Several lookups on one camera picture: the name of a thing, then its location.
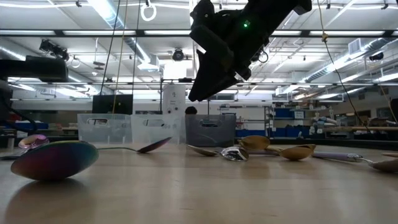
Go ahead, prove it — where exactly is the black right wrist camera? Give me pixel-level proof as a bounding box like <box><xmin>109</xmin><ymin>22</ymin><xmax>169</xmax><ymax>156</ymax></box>
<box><xmin>190</xmin><ymin>0</ymin><xmax>218</xmax><ymax>26</ymax></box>

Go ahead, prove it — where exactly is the silver ventilation duct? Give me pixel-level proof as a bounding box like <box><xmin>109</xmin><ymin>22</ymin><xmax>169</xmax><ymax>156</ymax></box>
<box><xmin>303</xmin><ymin>37</ymin><xmax>398</xmax><ymax>83</ymax></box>
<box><xmin>88</xmin><ymin>0</ymin><xmax>162</xmax><ymax>72</ymax></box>

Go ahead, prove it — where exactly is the dark grey plastic bin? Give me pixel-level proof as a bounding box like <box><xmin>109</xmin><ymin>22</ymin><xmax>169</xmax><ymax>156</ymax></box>
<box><xmin>185</xmin><ymin>113</ymin><xmax>237</xmax><ymax>147</ymax></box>

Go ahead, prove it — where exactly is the shelf with blue bins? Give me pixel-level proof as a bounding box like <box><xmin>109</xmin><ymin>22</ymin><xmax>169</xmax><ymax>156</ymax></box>
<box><xmin>264</xmin><ymin>105</ymin><xmax>307</xmax><ymax>139</ymax></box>

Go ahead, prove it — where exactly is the small pink iridescent spoon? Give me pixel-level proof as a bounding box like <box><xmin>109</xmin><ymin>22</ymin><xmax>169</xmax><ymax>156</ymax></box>
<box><xmin>0</xmin><ymin>133</ymin><xmax>50</xmax><ymax>161</ymax></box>

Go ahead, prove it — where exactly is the rainbow spoon teal handle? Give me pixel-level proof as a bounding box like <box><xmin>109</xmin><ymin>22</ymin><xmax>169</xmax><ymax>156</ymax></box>
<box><xmin>11</xmin><ymin>139</ymin><xmax>100</xmax><ymax>182</ymax></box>

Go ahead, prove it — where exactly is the white hanging ring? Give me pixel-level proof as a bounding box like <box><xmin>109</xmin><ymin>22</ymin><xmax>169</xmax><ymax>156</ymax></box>
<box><xmin>140</xmin><ymin>2</ymin><xmax>157</xmax><ymax>22</ymax></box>

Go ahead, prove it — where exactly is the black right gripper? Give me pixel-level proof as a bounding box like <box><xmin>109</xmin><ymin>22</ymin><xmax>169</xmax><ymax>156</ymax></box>
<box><xmin>188</xmin><ymin>12</ymin><xmax>270</xmax><ymax>102</ymax></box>

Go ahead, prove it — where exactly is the clear plastic bin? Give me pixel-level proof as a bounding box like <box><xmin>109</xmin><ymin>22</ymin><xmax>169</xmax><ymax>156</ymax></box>
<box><xmin>76</xmin><ymin>113</ymin><xmax>133</xmax><ymax>144</ymax></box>
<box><xmin>130</xmin><ymin>114</ymin><xmax>187</xmax><ymax>146</ymax></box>

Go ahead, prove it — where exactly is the wooden beam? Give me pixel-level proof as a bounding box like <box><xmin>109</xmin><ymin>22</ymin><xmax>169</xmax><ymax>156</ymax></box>
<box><xmin>323</xmin><ymin>125</ymin><xmax>398</xmax><ymax>132</ymax></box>

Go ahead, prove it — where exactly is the blue box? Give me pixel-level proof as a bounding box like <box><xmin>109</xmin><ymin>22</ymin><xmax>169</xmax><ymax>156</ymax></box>
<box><xmin>6</xmin><ymin>121</ymin><xmax>49</xmax><ymax>130</ymax></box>

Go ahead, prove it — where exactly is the dark purple long spoon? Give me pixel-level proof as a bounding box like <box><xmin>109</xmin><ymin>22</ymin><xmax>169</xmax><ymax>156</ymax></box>
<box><xmin>98</xmin><ymin>136</ymin><xmax>172</xmax><ymax>154</ymax></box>

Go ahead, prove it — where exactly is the white machine cabinet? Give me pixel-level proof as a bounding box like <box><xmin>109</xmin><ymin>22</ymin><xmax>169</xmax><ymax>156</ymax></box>
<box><xmin>162</xmin><ymin>83</ymin><xmax>187</xmax><ymax>115</ymax></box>

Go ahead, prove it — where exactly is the black ceiling projector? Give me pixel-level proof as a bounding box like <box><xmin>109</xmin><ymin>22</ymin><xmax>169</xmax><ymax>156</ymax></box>
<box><xmin>39</xmin><ymin>39</ymin><xmax>70</xmax><ymax>62</ymax></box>

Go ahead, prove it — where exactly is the silver spoon lilac handle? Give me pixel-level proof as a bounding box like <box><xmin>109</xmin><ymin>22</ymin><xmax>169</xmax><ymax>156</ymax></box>
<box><xmin>220</xmin><ymin>146</ymin><xmax>249</xmax><ymax>162</ymax></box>
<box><xmin>312</xmin><ymin>151</ymin><xmax>398</xmax><ymax>174</ymax></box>
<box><xmin>186</xmin><ymin>144</ymin><xmax>280</xmax><ymax>157</ymax></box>

